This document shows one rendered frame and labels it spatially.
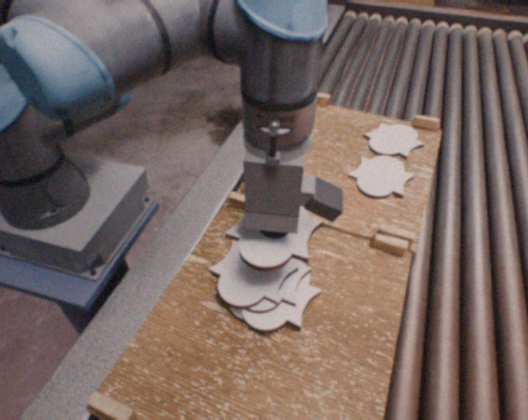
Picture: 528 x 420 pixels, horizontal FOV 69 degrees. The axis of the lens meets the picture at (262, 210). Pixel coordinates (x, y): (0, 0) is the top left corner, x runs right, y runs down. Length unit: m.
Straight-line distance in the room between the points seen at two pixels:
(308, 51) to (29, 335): 1.69
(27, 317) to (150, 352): 1.37
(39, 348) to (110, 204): 1.15
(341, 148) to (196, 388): 0.58
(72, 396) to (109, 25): 0.47
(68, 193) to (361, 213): 0.52
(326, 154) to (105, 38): 0.62
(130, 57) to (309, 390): 0.44
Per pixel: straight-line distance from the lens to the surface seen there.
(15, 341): 1.89
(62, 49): 0.32
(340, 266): 0.65
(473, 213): 0.85
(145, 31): 0.35
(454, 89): 1.26
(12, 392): 1.79
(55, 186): 0.73
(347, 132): 0.95
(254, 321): 0.56
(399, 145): 0.92
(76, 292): 0.76
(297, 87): 0.36
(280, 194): 0.42
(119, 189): 0.78
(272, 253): 0.49
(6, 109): 0.65
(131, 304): 0.66
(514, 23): 1.79
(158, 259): 0.70
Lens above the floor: 1.45
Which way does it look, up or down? 45 degrees down
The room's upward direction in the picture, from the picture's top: straight up
